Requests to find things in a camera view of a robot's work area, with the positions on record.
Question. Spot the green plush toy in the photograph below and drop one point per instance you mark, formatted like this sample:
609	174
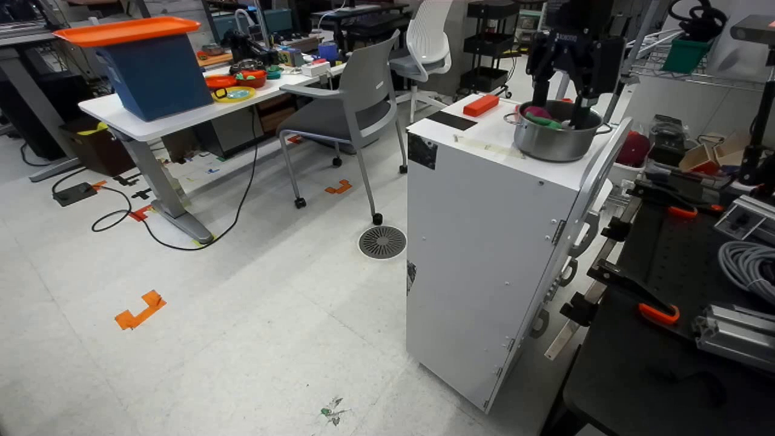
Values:
549	122

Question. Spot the white desk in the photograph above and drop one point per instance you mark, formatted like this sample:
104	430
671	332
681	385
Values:
111	114

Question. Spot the black equipment case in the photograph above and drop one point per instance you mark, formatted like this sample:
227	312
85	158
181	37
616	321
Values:
364	24

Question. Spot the grey side desk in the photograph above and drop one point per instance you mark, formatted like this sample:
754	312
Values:
25	39

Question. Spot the orange rectangular block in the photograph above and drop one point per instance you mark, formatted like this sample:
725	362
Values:
480	105

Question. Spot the orange floor tape strip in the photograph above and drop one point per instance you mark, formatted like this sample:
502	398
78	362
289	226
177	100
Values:
141	214

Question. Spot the blue storage bin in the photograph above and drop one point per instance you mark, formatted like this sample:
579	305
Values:
158	76

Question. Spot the orange L-shaped floor tape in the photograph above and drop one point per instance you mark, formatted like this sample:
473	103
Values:
129	317

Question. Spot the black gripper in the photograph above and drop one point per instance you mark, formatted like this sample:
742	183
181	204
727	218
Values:
590	54

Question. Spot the white toy kitchen cabinet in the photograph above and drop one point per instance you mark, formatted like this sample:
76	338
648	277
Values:
486	267

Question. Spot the yellow green plate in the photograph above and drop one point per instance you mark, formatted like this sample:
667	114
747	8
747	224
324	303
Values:
234	94

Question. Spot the black perforated work table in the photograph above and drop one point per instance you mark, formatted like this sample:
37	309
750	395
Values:
645	379

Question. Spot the black stand pole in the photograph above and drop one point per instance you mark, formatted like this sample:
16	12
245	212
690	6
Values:
761	128

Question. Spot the orange plastic tray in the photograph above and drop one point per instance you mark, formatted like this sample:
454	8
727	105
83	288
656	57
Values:
220	83

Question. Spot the black power adapter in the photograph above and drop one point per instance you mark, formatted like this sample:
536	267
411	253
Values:
76	194

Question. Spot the steel cooking pot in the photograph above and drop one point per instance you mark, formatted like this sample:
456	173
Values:
559	146

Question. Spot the maroon round object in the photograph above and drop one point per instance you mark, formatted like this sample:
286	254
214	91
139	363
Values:
635	148

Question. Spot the red plastic bowl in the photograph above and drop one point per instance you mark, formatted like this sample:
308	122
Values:
250	78

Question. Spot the black shelf cart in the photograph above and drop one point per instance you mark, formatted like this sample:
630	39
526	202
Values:
492	12

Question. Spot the black clamp knob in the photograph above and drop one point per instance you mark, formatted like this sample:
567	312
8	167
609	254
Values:
579	309
616	229

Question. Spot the orange bin lid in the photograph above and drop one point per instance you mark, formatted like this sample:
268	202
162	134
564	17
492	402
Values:
123	32

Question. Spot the black flat rectangular plate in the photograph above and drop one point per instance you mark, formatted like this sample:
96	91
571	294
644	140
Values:
452	122

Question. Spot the green box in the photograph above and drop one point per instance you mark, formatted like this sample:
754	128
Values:
687	57

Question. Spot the small orange floor tape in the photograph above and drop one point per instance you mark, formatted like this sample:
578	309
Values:
340	189

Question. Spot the grey office chair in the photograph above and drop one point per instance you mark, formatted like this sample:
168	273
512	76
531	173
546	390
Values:
372	72

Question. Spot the white office chair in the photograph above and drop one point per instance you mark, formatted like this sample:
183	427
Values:
427	39

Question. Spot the brown storage box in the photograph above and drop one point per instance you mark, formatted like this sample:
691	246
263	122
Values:
101	152

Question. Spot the brown cardboard box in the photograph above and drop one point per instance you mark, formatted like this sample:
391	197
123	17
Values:
280	116

